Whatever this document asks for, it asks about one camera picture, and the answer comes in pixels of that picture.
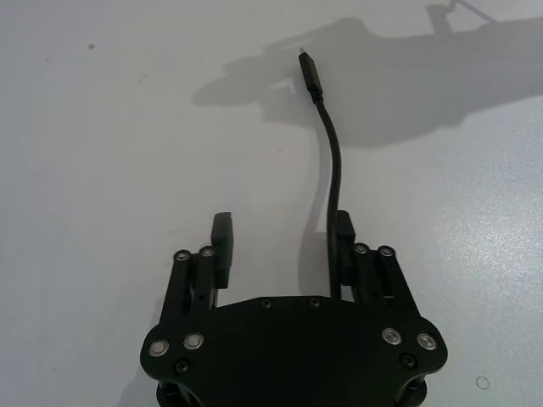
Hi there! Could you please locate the black cable with plug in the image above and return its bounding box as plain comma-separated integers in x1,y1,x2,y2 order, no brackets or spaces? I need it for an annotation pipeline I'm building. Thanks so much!
296,46,345,301

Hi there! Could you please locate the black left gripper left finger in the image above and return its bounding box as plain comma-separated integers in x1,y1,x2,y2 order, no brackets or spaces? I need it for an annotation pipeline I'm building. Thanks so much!
143,211,235,340

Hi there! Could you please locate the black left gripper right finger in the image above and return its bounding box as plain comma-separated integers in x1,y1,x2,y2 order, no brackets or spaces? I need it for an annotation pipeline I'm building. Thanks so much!
337,209,445,338

